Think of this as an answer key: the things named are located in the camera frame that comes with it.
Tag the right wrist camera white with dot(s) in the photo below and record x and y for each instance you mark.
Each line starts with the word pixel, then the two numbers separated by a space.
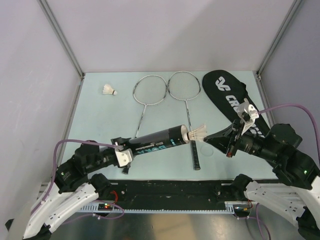
pixel 248 115

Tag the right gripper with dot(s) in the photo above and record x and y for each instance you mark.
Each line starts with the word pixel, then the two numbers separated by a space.
pixel 220 140

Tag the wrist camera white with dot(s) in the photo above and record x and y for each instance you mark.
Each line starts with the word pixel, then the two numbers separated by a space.
pixel 248 115
pixel 124 157

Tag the right aluminium frame post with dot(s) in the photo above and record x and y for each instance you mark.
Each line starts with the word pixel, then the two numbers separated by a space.
pixel 287 21

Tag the white badminton racket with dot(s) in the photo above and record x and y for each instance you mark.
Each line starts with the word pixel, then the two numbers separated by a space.
pixel 150 90
pixel 184 86

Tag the clear tube lid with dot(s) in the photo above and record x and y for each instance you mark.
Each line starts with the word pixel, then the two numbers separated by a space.
pixel 207 150

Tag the right white badminton racket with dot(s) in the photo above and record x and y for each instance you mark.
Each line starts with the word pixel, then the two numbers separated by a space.
pixel 184 86

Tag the black shuttlecock tube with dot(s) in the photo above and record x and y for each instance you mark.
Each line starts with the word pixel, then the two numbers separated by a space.
pixel 161 140

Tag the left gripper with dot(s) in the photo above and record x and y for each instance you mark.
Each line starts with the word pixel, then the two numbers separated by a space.
pixel 118 141

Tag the black racket bag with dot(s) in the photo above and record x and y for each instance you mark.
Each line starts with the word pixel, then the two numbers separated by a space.
pixel 226 92

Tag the left aluminium frame post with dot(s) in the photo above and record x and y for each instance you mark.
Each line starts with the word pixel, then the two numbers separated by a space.
pixel 52 20

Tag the white shuttlecock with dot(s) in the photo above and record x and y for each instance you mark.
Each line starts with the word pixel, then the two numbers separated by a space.
pixel 198 134
pixel 108 90

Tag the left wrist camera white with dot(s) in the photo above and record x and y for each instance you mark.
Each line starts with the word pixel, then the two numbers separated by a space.
pixel 124 157

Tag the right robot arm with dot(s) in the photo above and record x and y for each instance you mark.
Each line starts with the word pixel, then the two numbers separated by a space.
pixel 292 167

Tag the aluminium frame post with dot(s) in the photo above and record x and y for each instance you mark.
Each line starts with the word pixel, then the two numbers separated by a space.
pixel 287 21
pixel 52 20

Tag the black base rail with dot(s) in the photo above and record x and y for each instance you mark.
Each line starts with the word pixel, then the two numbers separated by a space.
pixel 175 194

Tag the left white badminton racket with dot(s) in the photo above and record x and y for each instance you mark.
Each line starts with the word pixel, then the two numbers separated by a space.
pixel 150 90

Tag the grey cable duct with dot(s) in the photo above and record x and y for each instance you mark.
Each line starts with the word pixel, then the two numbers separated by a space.
pixel 98 208

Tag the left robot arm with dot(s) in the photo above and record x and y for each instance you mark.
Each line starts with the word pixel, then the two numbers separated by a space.
pixel 71 188

